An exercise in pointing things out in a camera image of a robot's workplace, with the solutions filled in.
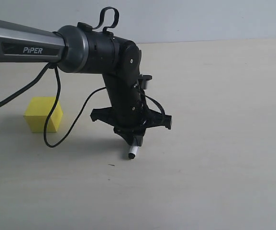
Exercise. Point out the black and white marker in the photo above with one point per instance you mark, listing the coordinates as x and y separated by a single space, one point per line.
132 152

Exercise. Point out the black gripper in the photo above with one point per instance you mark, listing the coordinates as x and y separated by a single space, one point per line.
127 127

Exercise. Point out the yellow cube block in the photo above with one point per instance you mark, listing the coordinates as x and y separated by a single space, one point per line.
37 112

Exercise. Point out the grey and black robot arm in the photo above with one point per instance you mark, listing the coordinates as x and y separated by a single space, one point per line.
80 49

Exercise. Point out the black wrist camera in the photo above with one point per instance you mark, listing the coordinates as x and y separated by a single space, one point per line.
143 81

